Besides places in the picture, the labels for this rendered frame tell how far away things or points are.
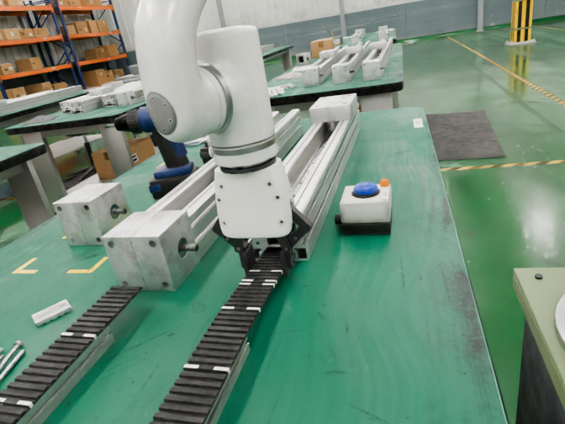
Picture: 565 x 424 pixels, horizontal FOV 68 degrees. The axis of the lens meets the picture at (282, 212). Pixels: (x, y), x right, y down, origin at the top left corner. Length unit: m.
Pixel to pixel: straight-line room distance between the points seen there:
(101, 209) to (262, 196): 0.44
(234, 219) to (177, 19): 0.26
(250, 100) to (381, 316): 0.30
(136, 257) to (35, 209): 1.84
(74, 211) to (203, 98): 0.51
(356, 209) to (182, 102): 0.36
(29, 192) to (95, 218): 1.58
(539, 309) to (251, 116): 0.38
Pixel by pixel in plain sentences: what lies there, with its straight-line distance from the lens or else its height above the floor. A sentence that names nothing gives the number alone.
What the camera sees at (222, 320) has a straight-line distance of 0.52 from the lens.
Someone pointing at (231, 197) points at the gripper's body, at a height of 0.92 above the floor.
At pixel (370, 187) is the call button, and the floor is 0.85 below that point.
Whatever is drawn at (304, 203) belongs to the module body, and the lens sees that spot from 0.65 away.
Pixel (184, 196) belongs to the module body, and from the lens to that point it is 0.83.
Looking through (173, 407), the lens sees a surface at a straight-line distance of 0.44.
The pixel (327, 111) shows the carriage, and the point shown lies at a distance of 1.16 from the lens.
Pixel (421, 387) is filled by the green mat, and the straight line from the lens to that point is 0.46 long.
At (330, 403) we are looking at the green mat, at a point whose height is 0.78.
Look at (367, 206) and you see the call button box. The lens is 0.69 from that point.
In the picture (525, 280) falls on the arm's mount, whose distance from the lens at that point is 0.57.
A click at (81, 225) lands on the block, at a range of 0.92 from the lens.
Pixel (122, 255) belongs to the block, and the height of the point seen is 0.84.
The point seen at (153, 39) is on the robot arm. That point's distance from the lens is 0.46.
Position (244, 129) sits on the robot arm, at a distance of 0.51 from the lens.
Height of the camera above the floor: 1.12
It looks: 23 degrees down
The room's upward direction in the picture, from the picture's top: 10 degrees counter-clockwise
